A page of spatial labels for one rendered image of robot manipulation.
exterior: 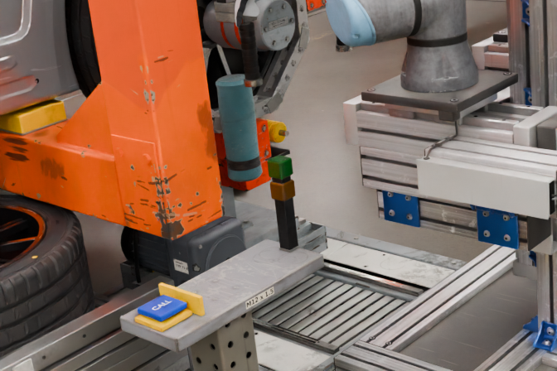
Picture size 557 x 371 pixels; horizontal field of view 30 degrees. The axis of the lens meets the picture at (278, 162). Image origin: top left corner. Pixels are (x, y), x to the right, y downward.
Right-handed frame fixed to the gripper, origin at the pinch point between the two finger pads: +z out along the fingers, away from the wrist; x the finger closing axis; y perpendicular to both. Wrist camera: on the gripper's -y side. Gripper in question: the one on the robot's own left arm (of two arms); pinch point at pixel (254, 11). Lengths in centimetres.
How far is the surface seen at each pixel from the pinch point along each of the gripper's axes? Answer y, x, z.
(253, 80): 14.0, 19.7, 2.7
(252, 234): 52, 71, 15
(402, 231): 116, 76, -4
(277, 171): 11.2, 7.1, 32.0
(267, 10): 17.5, 18.9, -18.3
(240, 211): 57, 84, 1
